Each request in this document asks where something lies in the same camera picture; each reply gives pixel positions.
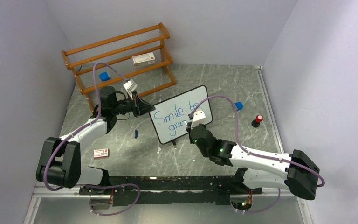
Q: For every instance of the white red box on shelf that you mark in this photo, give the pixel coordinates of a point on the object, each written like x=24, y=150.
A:
x=143, y=60

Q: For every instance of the orange wooden shelf rack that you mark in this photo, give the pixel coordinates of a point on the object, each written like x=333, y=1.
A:
x=117, y=52

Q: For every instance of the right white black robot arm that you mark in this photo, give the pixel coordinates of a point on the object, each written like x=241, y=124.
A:
x=295, y=172

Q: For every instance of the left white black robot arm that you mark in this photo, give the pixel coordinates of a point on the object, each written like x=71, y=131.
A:
x=60, y=159

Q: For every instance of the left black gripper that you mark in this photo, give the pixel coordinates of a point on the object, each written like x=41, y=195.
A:
x=138, y=107

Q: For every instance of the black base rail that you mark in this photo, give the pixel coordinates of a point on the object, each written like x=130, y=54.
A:
x=167, y=190

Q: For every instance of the blue grey whiteboard eraser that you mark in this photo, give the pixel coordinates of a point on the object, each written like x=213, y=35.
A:
x=239, y=106

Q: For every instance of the blue cube on shelf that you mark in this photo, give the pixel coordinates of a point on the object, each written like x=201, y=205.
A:
x=104, y=76

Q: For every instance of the red black bottle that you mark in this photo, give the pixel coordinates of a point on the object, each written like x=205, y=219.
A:
x=257, y=121

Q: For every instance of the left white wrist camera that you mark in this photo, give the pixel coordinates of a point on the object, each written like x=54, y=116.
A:
x=130, y=85

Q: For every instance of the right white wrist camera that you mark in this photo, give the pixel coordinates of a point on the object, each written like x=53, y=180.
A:
x=199, y=118

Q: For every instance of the red white box on table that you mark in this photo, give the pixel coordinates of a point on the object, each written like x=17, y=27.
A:
x=100, y=153

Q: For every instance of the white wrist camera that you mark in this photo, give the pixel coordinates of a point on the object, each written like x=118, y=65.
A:
x=199, y=118
x=130, y=85

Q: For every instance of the white whiteboard black frame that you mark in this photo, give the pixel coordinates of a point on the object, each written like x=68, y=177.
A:
x=170, y=116

